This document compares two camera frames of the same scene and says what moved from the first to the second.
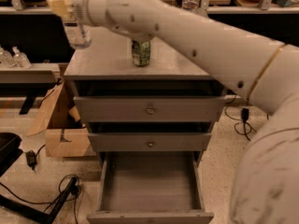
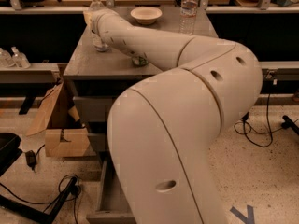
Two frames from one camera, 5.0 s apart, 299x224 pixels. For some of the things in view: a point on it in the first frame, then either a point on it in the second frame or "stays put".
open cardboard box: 64,135 stays put
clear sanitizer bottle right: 20,59 stays put
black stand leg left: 11,204 stays put
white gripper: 78,4 → 94,20
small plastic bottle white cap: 78,36 → 96,6
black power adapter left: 31,159 stays put
